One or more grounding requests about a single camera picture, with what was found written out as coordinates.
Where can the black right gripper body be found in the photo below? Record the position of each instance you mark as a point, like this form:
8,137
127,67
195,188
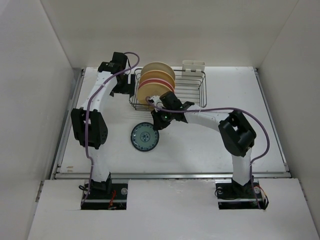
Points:
163,119

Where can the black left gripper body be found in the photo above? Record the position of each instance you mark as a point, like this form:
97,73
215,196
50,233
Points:
122,86

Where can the yellow plate front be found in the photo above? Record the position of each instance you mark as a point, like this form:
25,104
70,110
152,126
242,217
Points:
150,90

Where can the yellow plate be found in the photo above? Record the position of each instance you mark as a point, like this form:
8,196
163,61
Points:
150,90
157,74

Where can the small teal patterned plate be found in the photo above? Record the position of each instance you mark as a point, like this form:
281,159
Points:
143,137

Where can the pink plate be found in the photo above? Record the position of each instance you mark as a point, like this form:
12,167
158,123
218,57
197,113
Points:
158,81

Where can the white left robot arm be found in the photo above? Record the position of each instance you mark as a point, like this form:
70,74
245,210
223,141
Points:
88,124

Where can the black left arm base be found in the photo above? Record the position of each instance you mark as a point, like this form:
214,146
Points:
101,200

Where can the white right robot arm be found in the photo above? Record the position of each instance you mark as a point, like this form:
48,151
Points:
237,134

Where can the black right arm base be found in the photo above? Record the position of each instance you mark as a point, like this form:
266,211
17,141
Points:
233,196

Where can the yellow plate middle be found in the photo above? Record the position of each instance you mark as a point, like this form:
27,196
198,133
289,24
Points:
157,74

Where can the cream plate rear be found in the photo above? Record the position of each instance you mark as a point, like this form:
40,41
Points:
161,66

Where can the white cutlery holder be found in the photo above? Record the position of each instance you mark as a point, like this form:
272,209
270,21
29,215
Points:
193,68

